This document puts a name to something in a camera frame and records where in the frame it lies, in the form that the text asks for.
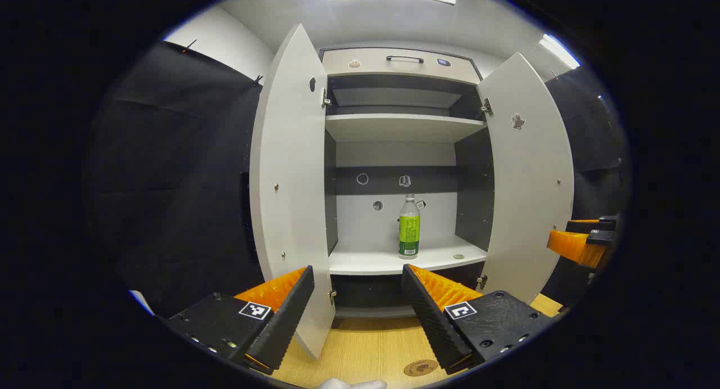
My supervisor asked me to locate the white printed paper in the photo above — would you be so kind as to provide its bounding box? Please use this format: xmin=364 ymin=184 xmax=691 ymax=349
xmin=128 ymin=290 xmax=155 ymax=316

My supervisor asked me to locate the grey cabinet door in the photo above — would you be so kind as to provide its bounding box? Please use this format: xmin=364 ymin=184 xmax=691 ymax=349
xmin=249 ymin=24 xmax=336 ymax=360
xmin=477 ymin=53 xmax=574 ymax=305

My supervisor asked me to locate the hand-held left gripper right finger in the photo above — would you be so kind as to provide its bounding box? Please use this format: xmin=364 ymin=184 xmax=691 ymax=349
xmin=401 ymin=264 xmax=555 ymax=376

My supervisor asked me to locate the green label clear bottle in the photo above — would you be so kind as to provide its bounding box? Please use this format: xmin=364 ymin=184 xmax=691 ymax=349
xmin=398 ymin=194 xmax=421 ymax=260

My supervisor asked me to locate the black backdrop cloth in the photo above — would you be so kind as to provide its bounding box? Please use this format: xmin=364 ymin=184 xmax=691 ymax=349
xmin=90 ymin=40 xmax=629 ymax=316

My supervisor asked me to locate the round brown coaster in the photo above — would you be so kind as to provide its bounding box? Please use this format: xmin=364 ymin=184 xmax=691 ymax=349
xmin=403 ymin=359 xmax=439 ymax=377

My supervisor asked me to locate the white cabinet shelf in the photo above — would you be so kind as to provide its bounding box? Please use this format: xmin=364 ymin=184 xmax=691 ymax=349
xmin=328 ymin=234 xmax=488 ymax=276
xmin=325 ymin=114 xmax=487 ymax=143

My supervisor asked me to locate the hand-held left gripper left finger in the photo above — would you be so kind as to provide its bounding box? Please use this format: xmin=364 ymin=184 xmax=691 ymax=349
xmin=160 ymin=265 xmax=316 ymax=376

